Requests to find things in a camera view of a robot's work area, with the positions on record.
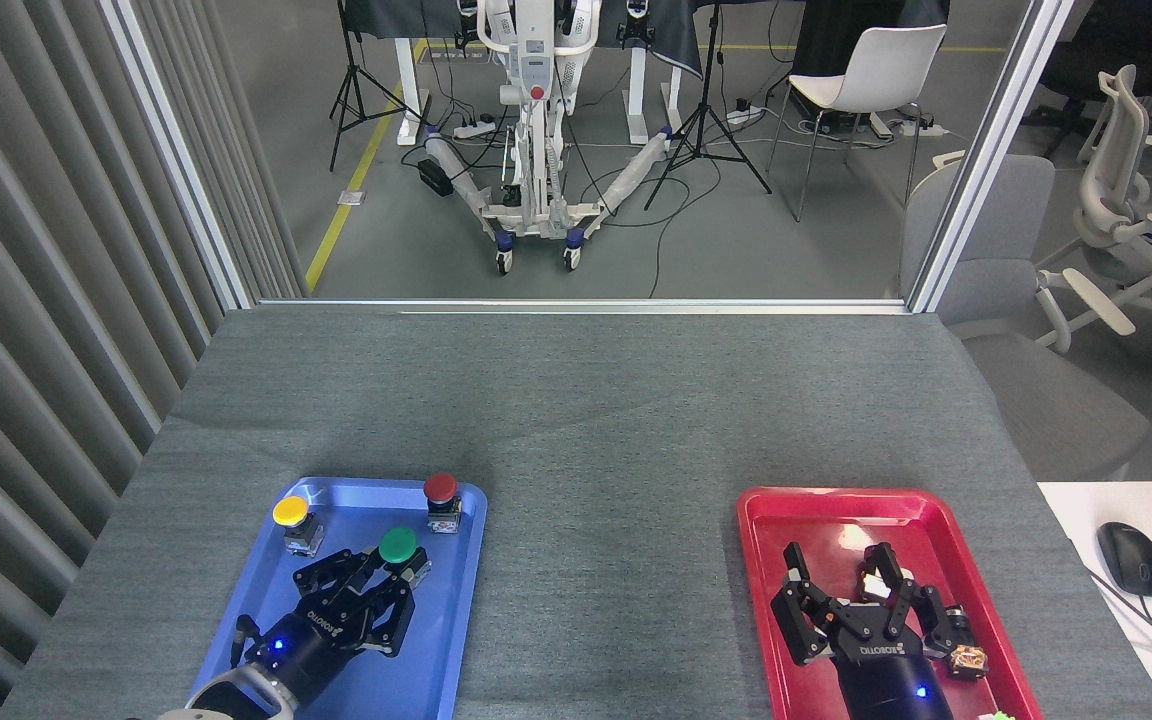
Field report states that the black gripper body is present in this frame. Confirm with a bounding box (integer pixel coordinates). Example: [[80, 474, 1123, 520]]
[[245, 599, 378, 707], [830, 604, 956, 720]]

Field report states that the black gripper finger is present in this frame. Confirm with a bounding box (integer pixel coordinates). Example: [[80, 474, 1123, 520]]
[[860, 542, 950, 652], [294, 549, 383, 612], [350, 577, 416, 657], [771, 542, 843, 667]]

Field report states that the green push button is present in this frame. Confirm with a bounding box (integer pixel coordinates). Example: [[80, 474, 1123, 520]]
[[376, 527, 432, 591]]

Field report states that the yellow push button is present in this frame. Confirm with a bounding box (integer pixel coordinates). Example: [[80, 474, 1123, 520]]
[[272, 495, 327, 558]]

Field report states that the red push button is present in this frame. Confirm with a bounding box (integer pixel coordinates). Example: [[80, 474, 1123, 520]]
[[422, 473, 465, 536]]

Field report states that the blue plastic tray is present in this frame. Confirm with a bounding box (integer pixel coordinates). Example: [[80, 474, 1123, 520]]
[[186, 477, 489, 720]]

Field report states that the red plastic tray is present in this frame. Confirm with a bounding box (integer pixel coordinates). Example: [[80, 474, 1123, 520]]
[[736, 487, 1045, 720]]

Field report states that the black computer mouse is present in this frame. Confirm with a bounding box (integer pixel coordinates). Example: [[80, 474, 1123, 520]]
[[1097, 522, 1152, 598]]

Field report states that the grey upholstered chair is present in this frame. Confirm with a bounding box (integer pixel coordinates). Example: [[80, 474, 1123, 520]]
[[901, 153, 1152, 481]]

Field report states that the white table leg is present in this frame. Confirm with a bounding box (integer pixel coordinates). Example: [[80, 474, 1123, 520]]
[[394, 35, 432, 146], [626, 45, 682, 146]]

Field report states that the white ergonomic office chair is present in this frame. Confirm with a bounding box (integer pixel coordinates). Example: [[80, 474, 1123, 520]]
[[936, 65, 1152, 423]]

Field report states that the black tripod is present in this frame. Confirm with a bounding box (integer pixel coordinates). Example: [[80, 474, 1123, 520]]
[[329, 0, 427, 171], [644, 0, 773, 211]]

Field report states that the white stand on wheels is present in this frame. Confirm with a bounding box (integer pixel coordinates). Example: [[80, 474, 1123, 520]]
[[421, 0, 677, 276]]

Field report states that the white plastic chair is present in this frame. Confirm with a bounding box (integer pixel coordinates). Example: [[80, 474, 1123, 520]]
[[768, 24, 949, 223]]

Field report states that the black office chair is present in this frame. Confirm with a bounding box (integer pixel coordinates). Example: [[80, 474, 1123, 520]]
[[1021, 0, 1152, 131]]

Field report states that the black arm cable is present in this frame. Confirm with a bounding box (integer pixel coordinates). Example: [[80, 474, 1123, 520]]
[[229, 615, 262, 669]]

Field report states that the black switch with brown end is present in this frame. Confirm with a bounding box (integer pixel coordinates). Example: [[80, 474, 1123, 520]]
[[941, 605, 989, 681]]

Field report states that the silver table rail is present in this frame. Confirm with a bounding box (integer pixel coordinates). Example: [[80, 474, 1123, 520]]
[[256, 298, 912, 316]]

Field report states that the silver post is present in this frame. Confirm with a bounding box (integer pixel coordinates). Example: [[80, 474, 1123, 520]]
[[906, 0, 1077, 313], [101, 0, 257, 311]]

